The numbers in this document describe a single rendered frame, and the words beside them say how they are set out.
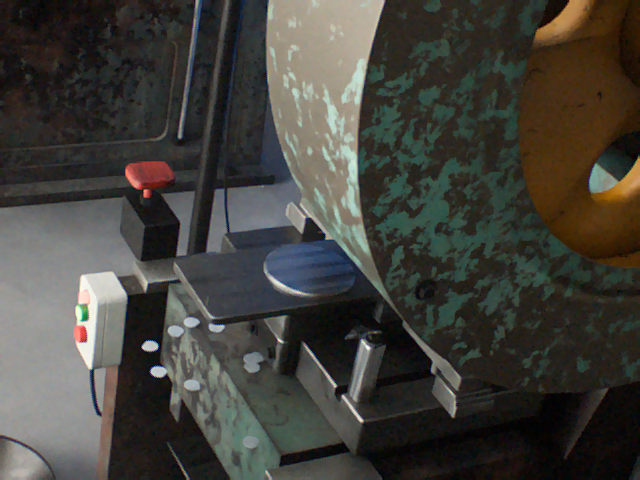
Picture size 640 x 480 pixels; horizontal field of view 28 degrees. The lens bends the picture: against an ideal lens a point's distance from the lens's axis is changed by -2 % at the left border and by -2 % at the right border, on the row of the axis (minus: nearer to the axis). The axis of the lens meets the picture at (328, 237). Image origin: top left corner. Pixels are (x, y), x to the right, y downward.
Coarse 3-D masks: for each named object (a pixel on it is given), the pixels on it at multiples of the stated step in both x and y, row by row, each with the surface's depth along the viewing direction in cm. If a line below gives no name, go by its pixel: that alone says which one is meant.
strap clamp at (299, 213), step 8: (304, 200) 201; (288, 208) 204; (296, 208) 201; (304, 208) 201; (288, 216) 204; (296, 216) 202; (304, 216) 199; (312, 216) 199; (296, 224) 202; (304, 224) 200; (312, 224) 201; (320, 224) 197; (304, 232) 201; (312, 232) 202; (328, 232) 195
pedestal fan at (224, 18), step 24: (240, 0) 251; (240, 24) 256; (216, 48) 256; (216, 72) 258; (216, 96) 261; (216, 120) 264; (216, 144) 267; (216, 168) 270; (192, 216) 277; (192, 240) 279
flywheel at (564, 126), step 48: (576, 0) 123; (624, 0) 122; (576, 48) 123; (624, 48) 125; (528, 96) 123; (576, 96) 126; (624, 96) 129; (528, 144) 127; (576, 144) 130; (576, 192) 134; (624, 192) 140; (576, 240) 138; (624, 240) 142
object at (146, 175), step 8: (128, 168) 198; (136, 168) 198; (144, 168) 198; (152, 168) 199; (160, 168) 199; (168, 168) 200; (128, 176) 197; (136, 176) 196; (144, 176) 196; (152, 176) 197; (160, 176) 197; (168, 176) 198; (136, 184) 195; (144, 184) 195; (152, 184) 196; (160, 184) 197; (168, 184) 197; (144, 192) 200; (152, 192) 200
